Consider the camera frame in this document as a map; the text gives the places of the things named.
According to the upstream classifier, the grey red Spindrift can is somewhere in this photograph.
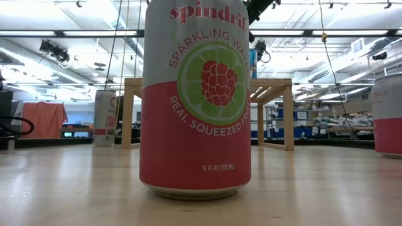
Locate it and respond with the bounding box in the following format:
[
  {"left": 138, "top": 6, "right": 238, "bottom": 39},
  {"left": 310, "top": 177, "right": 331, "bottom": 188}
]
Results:
[
  {"left": 370, "top": 72, "right": 402, "bottom": 159},
  {"left": 139, "top": 0, "right": 252, "bottom": 202}
]

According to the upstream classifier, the blue silver Red Bull can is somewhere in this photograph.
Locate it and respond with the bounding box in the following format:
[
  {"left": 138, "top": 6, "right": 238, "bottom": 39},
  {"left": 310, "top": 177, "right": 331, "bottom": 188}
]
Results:
[{"left": 249, "top": 48, "right": 258, "bottom": 79}]

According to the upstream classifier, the white Celsius Peach Vibe can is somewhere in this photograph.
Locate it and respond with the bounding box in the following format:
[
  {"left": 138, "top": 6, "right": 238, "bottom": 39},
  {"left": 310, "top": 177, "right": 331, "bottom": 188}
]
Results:
[{"left": 92, "top": 90, "right": 117, "bottom": 148}]

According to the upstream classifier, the slatted wooden shelf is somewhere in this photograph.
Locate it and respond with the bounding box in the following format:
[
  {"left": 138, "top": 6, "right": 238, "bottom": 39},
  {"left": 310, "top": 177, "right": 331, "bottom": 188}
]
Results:
[{"left": 121, "top": 77, "right": 295, "bottom": 151}]

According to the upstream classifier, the black box-shaped equipment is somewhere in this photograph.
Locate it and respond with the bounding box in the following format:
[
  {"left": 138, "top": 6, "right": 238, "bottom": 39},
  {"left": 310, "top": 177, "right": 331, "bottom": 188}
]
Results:
[{"left": 116, "top": 95, "right": 124, "bottom": 130}]

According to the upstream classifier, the rack with blue bins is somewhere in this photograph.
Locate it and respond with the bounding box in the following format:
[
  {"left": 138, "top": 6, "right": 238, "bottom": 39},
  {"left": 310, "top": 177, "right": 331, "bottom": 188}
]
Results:
[{"left": 251, "top": 105, "right": 315, "bottom": 141}]

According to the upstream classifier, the cluttered workbench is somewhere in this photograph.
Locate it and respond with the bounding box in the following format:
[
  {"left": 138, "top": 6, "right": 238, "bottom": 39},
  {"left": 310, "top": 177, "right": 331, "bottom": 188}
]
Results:
[{"left": 313, "top": 114, "right": 376, "bottom": 141}]

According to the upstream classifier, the orange cloth cover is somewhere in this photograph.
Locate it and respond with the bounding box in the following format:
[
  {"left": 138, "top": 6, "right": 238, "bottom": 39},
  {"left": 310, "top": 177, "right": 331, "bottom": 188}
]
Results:
[{"left": 20, "top": 101, "right": 68, "bottom": 139}]

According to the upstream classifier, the black ceiling spotlight cluster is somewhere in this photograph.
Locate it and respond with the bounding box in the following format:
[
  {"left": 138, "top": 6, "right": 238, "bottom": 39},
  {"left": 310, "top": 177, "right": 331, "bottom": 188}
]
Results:
[{"left": 39, "top": 40, "right": 70, "bottom": 63}]

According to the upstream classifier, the black ceiling device with cable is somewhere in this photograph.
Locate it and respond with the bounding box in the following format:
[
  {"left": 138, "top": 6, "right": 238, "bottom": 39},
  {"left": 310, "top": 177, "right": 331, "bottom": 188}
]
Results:
[{"left": 254, "top": 40, "right": 271, "bottom": 63}]

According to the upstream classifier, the tan hanging rope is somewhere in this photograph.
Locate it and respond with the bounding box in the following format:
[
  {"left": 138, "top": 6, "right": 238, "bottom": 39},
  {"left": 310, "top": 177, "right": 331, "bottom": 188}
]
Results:
[{"left": 114, "top": 0, "right": 130, "bottom": 130}]

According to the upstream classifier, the thin black hanging cable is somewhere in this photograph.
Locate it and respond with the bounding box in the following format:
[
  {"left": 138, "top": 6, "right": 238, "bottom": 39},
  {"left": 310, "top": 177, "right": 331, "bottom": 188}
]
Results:
[{"left": 103, "top": 0, "right": 123, "bottom": 92}]

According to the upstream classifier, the hanging cable with yellow knot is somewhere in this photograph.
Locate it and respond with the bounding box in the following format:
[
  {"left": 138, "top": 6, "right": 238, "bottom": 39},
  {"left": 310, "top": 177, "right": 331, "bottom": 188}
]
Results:
[{"left": 318, "top": 0, "right": 357, "bottom": 136}]

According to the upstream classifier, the thick black looped cable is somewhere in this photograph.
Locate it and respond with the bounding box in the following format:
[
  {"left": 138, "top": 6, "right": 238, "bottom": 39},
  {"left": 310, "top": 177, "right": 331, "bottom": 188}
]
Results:
[{"left": 0, "top": 115, "right": 35, "bottom": 136}]

